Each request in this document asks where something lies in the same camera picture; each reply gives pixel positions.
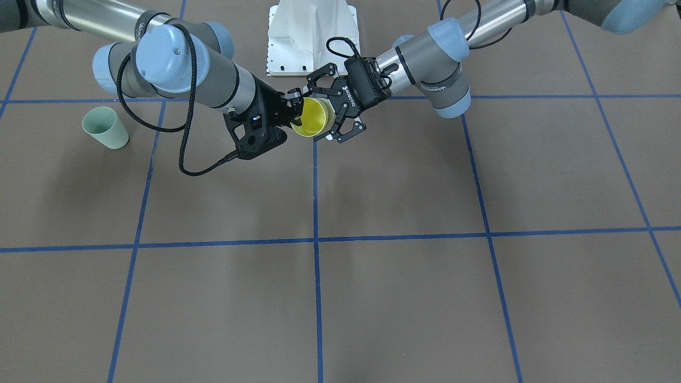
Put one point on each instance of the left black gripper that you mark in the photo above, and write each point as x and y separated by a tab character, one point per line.
347	97

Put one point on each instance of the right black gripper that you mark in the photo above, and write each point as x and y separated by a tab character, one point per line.
272	106

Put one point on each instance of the yellow cup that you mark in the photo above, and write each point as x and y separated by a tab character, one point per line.
317	117

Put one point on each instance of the green cup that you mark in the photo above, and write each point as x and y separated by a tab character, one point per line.
103	124

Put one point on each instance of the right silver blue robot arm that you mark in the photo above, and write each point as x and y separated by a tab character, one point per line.
153	54

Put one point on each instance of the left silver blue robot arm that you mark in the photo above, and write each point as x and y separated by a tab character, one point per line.
432	60

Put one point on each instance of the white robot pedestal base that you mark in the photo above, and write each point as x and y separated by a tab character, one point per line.
298	32

